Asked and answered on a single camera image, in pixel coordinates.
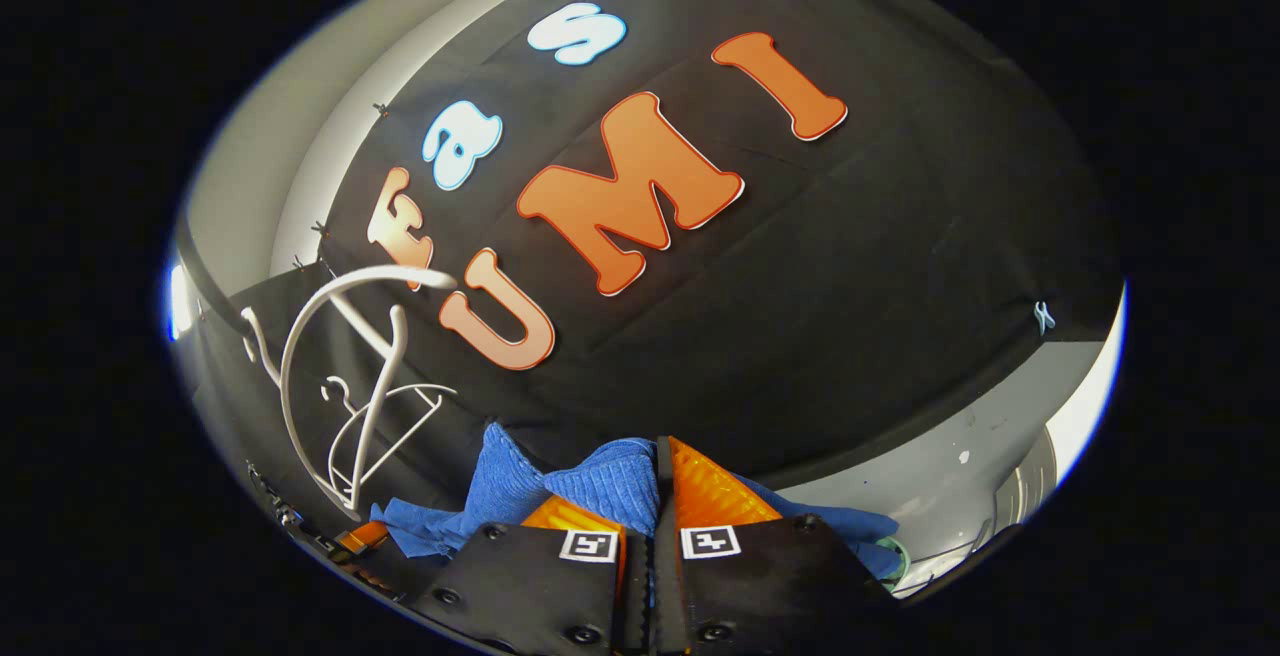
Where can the light blue clip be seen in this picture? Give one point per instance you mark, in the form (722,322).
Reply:
(1043,317)

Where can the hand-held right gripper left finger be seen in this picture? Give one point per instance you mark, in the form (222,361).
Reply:
(530,586)

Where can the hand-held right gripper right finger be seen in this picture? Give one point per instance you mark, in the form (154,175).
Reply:
(664,506)

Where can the white plastic hanger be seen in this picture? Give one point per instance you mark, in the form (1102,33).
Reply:
(379,406)
(400,392)

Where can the black backdrop cloth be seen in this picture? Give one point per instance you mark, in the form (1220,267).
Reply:
(850,286)

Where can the ceiling light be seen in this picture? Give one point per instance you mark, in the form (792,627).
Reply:
(180,304)

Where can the green laundry hamper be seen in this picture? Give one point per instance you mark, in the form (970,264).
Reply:
(900,561)

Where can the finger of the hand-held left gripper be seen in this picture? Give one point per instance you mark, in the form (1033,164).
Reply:
(365,536)

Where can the grey panelled door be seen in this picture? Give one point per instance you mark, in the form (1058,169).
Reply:
(1030,486)

